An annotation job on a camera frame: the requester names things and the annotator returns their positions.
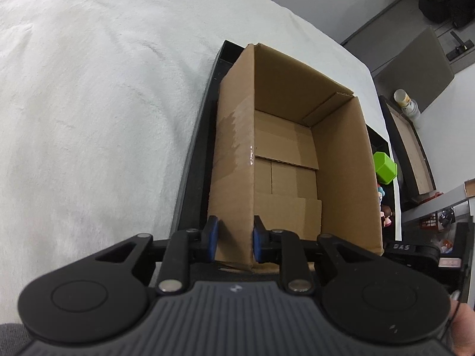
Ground brown pink toy figure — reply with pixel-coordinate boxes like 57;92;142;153
380;205;393;228

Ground red blue toy figure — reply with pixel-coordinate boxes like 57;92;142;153
377;185;386;203

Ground green plastic cube container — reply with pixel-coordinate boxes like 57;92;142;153
373;151;398;185

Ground brown cardboard box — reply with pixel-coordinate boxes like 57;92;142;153
207;42;384;272

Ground right hand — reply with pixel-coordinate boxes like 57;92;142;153
444;297;475;356

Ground black tray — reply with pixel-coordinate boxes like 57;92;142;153
172;39;403;279

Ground stacked paper cups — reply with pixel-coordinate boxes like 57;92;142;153
393;89;420;121

